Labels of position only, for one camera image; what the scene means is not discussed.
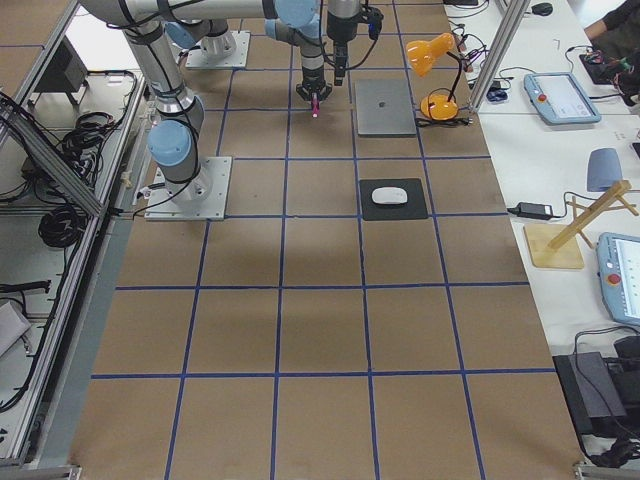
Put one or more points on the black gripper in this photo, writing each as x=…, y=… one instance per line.
x=340, y=27
x=312, y=79

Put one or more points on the pink highlighter pen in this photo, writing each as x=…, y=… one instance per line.
x=315, y=104

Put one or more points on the white computer mouse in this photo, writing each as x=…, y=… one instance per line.
x=389, y=195

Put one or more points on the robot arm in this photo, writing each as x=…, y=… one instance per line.
x=296, y=23
x=173, y=143

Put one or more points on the black mousepad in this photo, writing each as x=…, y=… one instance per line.
x=414, y=209

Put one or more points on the grey closed laptop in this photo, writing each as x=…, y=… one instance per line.
x=384, y=108

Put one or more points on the orange desk lamp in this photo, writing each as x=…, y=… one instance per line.
x=422, y=55

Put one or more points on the blue teach pendant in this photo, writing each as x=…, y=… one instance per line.
x=559, y=99
x=618, y=263

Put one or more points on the black power adapter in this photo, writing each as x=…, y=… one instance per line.
x=534, y=211

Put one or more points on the wooden stand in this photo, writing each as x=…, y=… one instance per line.
x=556, y=246

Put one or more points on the grey chair back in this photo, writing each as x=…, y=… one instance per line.
x=603, y=169

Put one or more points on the black box device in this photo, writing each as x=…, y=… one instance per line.
x=593, y=402

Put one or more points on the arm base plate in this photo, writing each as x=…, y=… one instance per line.
x=204, y=198
x=224, y=52

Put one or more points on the aluminium frame post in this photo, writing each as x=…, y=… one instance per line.
x=505, y=33

